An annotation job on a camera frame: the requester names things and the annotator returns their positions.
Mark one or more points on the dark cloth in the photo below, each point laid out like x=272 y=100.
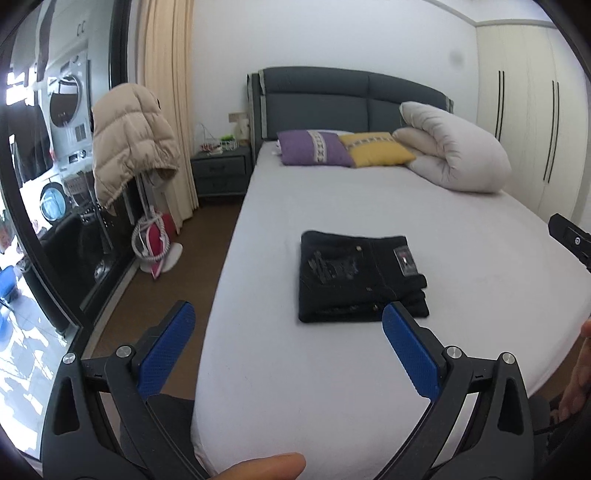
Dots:
x=175 y=424

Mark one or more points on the white front-load washing machine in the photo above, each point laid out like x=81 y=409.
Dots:
x=67 y=101
x=53 y=201

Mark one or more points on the grey upholstered headboard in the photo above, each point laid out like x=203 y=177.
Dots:
x=323 y=101

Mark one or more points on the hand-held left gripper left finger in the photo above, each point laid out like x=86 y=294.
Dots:
x=166 y=350

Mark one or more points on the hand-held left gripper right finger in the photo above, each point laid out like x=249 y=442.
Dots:
x=411 y=350

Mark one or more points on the person's right hand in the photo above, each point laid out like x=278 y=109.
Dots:
x=579 y=383

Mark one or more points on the purple pillow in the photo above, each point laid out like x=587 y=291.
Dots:
x=304 y=148

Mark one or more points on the yellow pillow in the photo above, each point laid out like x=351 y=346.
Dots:
x=378 y=150

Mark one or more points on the blue plastic item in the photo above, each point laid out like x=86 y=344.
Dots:
x=8 y=286

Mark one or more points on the grey nightstand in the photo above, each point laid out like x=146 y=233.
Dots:
x=219 y=175

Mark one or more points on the person's left hand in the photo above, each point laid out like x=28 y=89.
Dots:
x=268 y=467

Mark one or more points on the black framed glass door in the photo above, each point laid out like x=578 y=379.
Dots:
x=117 y=41

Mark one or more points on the beige curtain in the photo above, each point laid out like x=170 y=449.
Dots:
x=171 y=69

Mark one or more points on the white folded duvet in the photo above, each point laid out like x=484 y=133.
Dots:
x=457 y=152

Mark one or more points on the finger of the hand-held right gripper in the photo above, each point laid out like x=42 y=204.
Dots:
x=572 y=240

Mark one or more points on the bed with white sheet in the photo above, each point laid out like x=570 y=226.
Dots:
x=323 y=392

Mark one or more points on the cream wardrobe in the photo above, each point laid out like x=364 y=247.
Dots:
x=521 y=115

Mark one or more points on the black pants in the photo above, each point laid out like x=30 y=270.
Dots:
x=341 y=277

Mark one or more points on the beige puffer jacket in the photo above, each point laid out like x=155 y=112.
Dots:
x=129 y=138

